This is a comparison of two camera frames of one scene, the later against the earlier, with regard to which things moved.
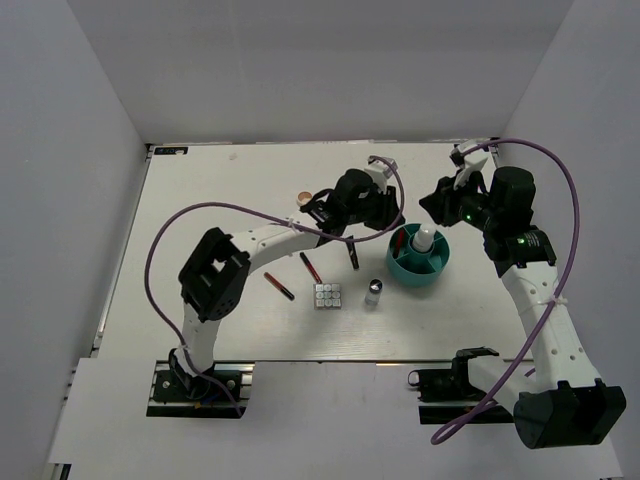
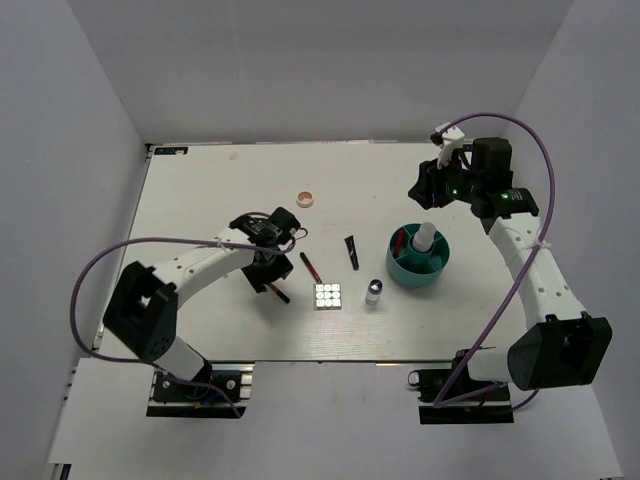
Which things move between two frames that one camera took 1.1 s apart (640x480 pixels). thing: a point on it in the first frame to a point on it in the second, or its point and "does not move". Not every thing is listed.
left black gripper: [389, 210] to [282, 266]
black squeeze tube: [353, 253] does not move
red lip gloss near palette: [310, 267] does not move
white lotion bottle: [423, 239] does not move
